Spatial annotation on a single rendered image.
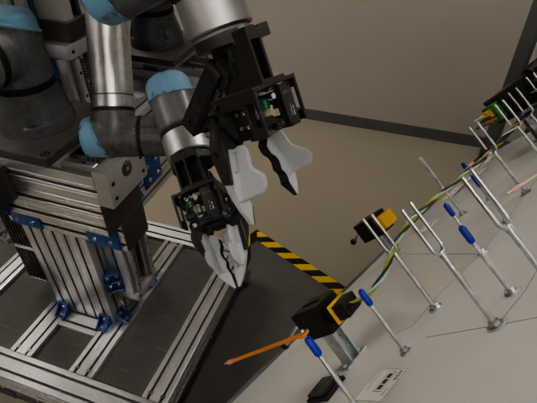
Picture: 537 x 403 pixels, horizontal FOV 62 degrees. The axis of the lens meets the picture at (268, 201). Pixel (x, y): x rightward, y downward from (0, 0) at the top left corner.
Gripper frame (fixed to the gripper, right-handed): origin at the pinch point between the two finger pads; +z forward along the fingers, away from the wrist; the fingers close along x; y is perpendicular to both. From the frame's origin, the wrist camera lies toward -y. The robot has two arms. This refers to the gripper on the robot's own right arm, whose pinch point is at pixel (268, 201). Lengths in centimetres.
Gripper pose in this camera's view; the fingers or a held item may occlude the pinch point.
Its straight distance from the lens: 56.2
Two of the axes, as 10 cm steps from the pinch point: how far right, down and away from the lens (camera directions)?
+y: 7.1, -0.4, -7.1
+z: 3.2, 9.1, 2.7
